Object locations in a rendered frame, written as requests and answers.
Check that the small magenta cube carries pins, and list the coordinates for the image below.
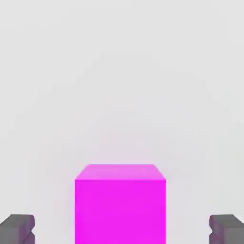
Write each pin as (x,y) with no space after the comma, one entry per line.
(120,209)

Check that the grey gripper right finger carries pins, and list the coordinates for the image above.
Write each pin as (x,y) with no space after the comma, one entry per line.
(229,229)

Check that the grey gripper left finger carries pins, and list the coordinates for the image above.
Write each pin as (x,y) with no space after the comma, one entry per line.
(13,229)

